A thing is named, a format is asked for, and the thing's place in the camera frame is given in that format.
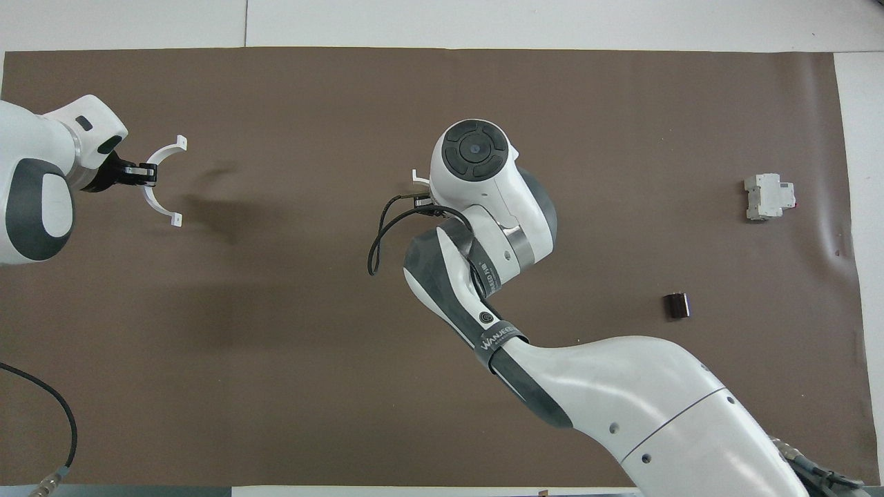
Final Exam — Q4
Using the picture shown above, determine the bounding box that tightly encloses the grey cable connector bundle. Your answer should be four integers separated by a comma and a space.
772, 437, 865, 497

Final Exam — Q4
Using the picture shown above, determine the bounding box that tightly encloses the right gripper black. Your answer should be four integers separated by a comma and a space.
412, 193, 454, 217

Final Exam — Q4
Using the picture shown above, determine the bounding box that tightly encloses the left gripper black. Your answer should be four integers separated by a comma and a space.
81, 150, 159, 195

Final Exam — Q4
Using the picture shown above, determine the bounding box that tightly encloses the dark brown short cylinder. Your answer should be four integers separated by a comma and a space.
663, 292, 693, 322

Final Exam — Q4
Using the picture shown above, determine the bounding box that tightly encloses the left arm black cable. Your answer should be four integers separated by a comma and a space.
0, 362, 78, 497

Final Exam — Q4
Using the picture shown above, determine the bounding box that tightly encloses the brown table mat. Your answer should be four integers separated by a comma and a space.
0, 46, 882, 488

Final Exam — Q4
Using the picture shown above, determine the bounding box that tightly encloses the white circuit breaker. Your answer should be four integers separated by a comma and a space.
743, 173, 797, 222

